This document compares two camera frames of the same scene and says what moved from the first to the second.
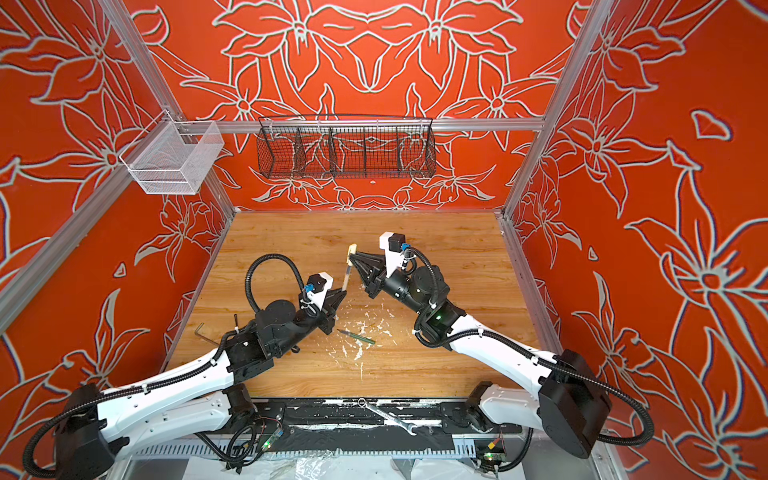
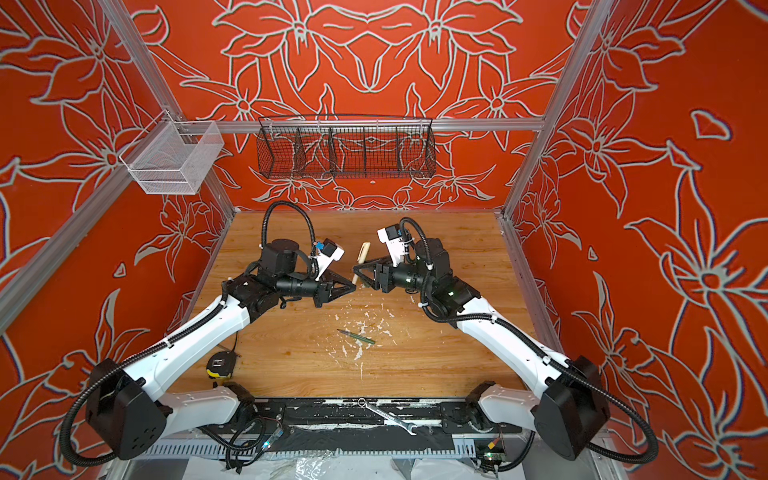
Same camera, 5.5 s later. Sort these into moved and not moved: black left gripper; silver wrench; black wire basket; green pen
Moved: black left gripper
Not moved: green pen; black wire basket; silver wrench
